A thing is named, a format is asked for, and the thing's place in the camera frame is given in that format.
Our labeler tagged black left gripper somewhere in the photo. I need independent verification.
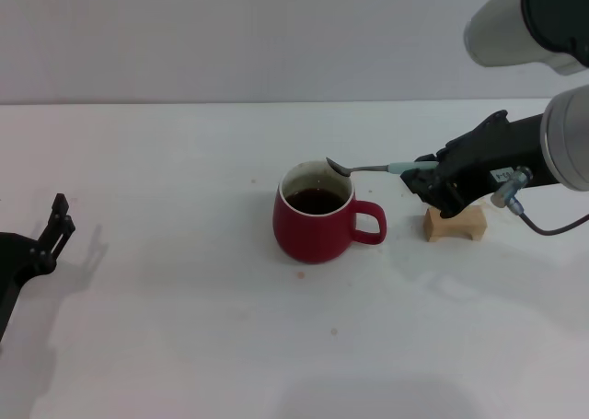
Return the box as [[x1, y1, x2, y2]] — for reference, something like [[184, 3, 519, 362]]
[[0, 192, 76, 342]]

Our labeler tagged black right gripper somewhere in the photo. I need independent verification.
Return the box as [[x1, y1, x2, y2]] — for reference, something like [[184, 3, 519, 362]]
[[399, 110, 551, 219]]

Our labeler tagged blue handled metal spoon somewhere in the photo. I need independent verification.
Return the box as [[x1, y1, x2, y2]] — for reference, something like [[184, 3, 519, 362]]
[[325, 156, 436, 178]]

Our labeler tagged red ceramic mug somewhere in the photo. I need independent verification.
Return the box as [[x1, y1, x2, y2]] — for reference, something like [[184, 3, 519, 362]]
[[272, 159, 387, 266]]

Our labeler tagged light notched wooden block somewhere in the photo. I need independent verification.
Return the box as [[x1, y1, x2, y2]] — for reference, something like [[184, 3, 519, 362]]
[[422, 203, 488, 244]]

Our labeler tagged dark coffee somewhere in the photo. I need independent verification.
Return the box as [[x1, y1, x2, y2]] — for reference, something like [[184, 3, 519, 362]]
[[283, 187, 347, 215]]

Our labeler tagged dark wrist cable with connector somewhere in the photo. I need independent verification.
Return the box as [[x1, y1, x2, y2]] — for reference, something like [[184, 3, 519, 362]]
[[490, 165, 589, 237]]

